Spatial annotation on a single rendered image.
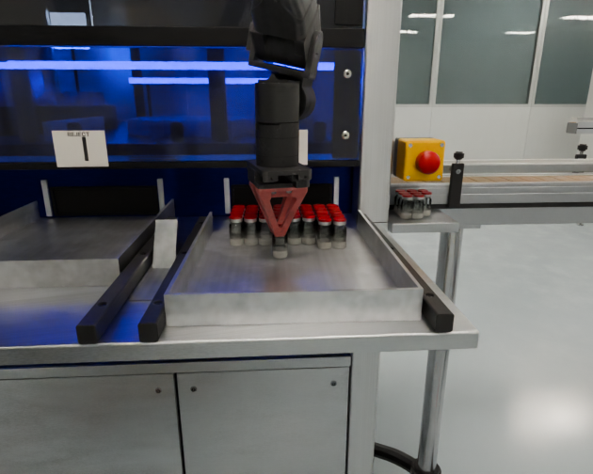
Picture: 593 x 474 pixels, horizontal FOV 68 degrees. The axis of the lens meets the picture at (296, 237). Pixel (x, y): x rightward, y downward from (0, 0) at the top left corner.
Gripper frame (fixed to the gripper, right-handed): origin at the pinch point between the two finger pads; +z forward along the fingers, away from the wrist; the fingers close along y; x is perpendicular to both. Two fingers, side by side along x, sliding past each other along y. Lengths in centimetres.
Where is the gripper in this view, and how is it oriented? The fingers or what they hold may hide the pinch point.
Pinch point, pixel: (278, 229)
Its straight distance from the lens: 62.6
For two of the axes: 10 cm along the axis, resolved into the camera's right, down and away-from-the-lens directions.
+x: -9.5, 0.9, -2.9
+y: -3.1, -3.0, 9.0
